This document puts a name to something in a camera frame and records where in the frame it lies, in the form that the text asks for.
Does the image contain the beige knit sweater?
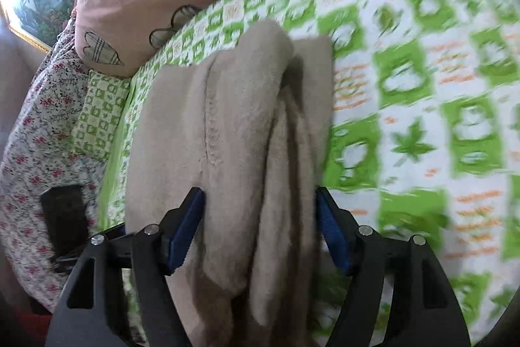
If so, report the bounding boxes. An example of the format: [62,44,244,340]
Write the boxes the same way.
[124,19,336,347]

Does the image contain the red cloth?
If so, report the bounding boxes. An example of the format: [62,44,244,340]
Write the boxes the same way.
[16,308,53,347]

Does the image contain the green checked pillow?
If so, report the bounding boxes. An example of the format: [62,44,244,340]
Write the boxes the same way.
[72,70,133,163]

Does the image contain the green checked bed sheet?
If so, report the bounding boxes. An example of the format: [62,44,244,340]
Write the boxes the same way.
[97,0,520,347]

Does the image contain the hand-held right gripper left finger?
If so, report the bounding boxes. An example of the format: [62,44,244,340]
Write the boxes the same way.
[44,186,206,347]

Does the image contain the floral quilt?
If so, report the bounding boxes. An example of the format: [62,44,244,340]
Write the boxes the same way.
[0,7,135,315]

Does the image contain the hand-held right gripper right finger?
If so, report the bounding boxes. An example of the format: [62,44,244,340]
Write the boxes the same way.
[315,186,472,347]

